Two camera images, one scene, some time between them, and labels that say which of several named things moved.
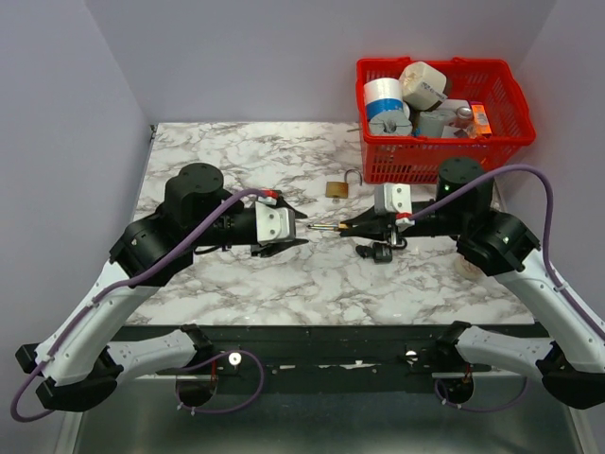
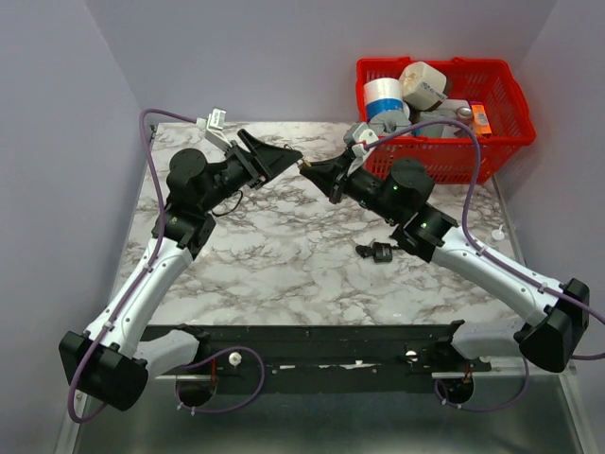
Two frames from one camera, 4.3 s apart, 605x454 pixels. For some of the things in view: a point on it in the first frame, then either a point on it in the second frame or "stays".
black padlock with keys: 382,253 stays
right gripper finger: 374,228 -> 325,176
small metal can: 463,113 stays
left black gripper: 269,249 -> 273,159
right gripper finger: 363,219 -> 321,166
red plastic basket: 399,159 stays
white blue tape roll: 384,95 stays
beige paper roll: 423,87 stays
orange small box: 480,119 stays
